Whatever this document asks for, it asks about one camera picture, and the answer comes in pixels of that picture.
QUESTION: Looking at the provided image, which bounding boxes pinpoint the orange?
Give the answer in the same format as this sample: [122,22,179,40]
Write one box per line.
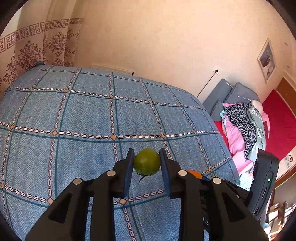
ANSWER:
[187,170,203,179]

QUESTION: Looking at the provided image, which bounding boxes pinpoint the small green tomato back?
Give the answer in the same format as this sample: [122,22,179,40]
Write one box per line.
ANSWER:
[133,148,161,181]

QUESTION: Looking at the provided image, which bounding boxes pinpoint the pink bedding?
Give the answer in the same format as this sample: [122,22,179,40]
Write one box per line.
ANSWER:
[220,100,270,175]

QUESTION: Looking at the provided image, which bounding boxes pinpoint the grey green quilt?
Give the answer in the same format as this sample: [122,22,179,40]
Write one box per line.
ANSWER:
[247,106,266,162]

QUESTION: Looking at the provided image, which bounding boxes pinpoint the leopard print cloth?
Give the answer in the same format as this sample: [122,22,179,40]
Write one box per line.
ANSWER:
[225,103,257,158]

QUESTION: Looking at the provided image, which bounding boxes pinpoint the grey cushion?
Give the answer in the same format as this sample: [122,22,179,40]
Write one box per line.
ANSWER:
[203,79,260,121]

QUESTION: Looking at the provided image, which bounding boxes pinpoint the blue patterned bed cover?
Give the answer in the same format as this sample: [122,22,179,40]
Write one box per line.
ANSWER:
[1,65,238,240]

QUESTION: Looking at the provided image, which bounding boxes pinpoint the beige patterned curtain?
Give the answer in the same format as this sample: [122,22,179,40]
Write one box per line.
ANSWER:
[1,0,90,94]

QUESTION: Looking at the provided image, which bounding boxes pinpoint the framed wall picture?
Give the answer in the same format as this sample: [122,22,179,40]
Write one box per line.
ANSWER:
[257,38,276,83]

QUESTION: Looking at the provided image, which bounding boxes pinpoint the black power cable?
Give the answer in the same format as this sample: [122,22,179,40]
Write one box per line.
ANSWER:
[196,69,218,99]

